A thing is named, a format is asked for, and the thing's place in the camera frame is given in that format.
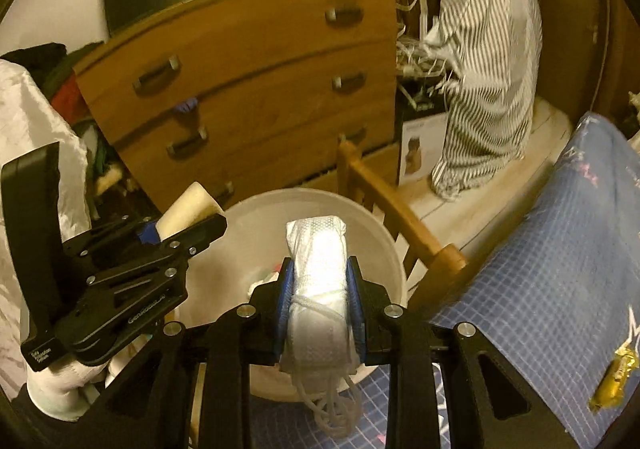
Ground white round bin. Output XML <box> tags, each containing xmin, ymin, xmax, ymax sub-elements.
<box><xmin>172</xmin><ymin>188</ymin><xmax>407</xmax><ymax>400</ymax></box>

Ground grey striped cloth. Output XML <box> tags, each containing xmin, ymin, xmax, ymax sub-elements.
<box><xmin>397</xmin><ymin>0</ymin><xmax>546</xmax><ymax>202</ymax></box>

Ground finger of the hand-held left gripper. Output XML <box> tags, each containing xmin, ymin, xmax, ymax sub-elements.
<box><xmin>85</xmin><ymin>215</ymin><xmax>227</xmax><ymax>287</ymax></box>
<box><xmin>62</xmin><ymin>216</ymin><xmax>161</xmax><ymax>260</ymax></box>

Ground white cloth bundle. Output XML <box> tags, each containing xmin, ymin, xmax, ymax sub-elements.
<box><xmin>279</xmin><ymin>215</ymin><xmax>368</xmax><ymax>440</ymax></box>

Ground pile of dark clothes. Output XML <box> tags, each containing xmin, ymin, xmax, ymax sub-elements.
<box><xmin>0</xmin><ymin>43</ymin><xmax>126</xmax><ymax>195</ymax></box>

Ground white satin cloth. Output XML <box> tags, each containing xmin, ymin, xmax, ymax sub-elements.
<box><xmin>0</xmin><ymin>59</ymin><xmax>93</xmax><ymax>400</ymax></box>

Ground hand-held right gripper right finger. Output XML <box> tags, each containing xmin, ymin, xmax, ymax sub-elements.
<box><xmin>345</xmin><ymin>256</ymin><xmax>581</xmax><ymax>449</ymax></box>

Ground wooden dresser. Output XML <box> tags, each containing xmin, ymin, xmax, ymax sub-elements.
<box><xmin>72</xmin><ymin>0</ymin><xmax>401</xmax><ymax>225</ymax></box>

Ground white printed cardboard box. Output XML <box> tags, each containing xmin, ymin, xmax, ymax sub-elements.
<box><xmin>397</xmin><ymin>112</ymin><xmax>451</xmax><ymax>185</ymax></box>

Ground wooden chair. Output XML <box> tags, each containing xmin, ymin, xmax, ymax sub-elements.
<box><xmin>337</xmin><ymin>139</ymin><xmax>468</xmax><ymax>300</ymax></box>

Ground person's left forearm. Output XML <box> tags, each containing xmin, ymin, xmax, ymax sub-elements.
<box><xmin>0</xmin><ymin>394</ymin><xmax>101</xmax><ymax>449</ymax></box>

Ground brown wooden wardrobe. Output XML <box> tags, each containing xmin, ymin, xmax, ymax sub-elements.
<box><xmin>530</xmin><ymin>0</ymin><xmax>640</xmax><ymax>130</ymax></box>

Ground person's left hand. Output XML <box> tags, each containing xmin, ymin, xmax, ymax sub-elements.
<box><xmin>25</xmin><ymin>361</ymin><xmax>111</xmax><ymax>422</ymax></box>

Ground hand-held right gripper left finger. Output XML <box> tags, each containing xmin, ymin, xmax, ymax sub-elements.
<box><xmin>80</xmin><ymin>256</ymin><xmax>296</xmax><ymax>449</ymax></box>

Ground yellow snack packet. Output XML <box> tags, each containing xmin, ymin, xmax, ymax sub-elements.
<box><xmin>587</xmin><ymin>346</ymin><xmax>640</xmax><ymax>415</ymax></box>

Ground yellow white sponge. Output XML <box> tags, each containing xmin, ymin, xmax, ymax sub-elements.
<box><xmin>156</xmin><ymin>182</ymin><xmax>227</xmax><ymax>236</ymax></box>

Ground white cable tangle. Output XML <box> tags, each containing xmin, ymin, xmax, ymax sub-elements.
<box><xmin>395</xmin><ymin>0</ymin><xmax>466</xmax><ymax>85</ymax></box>

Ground blue printed blanket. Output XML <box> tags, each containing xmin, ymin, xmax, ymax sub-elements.
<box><xmin>260</xmin><ymin>112</ymin><xmax>640</xmax><ymax>449</ymax></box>

